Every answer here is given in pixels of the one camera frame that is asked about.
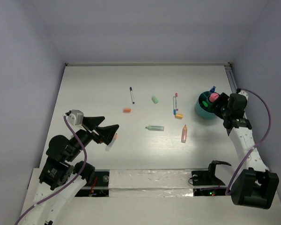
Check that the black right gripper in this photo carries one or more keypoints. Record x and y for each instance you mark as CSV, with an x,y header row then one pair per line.
x,y
223,99

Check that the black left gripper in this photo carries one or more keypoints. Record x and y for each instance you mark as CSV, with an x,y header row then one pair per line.
x,y
106,133

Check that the clear blue glue bottle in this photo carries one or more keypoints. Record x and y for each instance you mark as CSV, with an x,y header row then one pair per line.
x,y
212,90

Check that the purple thin marker pen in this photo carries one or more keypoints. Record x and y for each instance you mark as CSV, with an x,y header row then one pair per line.
x,y
132,96

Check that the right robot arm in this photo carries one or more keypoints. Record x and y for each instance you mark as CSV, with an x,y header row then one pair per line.
x,y
252,184

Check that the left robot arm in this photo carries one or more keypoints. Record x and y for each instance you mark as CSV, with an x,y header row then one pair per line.
x,y
66,169

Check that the pink cap bottle in organizer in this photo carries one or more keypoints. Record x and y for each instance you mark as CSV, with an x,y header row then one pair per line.
x,y
213,97

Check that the orange tip clear pencil case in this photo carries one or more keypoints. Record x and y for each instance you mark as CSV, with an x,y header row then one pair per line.
x,y
109,146

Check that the teal round organizer container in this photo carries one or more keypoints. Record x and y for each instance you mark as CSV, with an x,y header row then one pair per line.
x,y
201,110

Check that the small orange eraser cap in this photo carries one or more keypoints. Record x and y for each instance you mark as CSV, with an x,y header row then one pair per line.
x,y
127,110

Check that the pink orange pencil-shaped case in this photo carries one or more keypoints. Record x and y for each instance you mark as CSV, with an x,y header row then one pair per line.
x,y
184,134

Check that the green pencil-shaped clear case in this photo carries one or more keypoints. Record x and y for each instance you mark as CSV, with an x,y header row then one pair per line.
x,y
155,128

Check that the yellow orange eraser cap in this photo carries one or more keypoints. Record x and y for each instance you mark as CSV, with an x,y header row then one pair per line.
x,y
179,116

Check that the mint green eraser cap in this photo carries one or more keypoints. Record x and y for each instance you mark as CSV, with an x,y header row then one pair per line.
x,y
155,100

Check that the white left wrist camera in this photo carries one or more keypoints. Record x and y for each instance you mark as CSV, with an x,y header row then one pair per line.
x,y
74,117

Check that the aluminium rail right edge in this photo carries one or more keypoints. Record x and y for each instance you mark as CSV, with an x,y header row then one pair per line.
x,y
230,76

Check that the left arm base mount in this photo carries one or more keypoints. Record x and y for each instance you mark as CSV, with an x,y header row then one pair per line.
x,y
99,187

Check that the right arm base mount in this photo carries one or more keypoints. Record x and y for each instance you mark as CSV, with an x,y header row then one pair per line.
x,y
205,182

